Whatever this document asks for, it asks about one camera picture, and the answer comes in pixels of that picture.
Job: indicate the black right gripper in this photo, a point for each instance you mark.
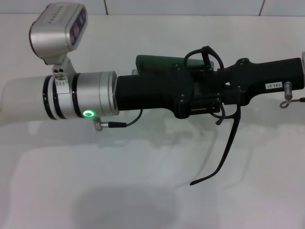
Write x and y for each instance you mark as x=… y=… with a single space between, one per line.
x=262 y=76

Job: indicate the silver cylindrical plug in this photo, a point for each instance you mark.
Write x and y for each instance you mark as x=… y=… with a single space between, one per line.
x=135 y=71

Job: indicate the black thin-framed glasses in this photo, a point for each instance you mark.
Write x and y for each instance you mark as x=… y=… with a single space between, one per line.
x=236 y=119

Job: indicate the green glasses case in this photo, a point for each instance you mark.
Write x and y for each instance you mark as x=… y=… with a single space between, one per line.
x=155 y=62

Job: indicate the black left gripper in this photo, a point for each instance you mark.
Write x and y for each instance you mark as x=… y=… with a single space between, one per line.
x=147 y=93

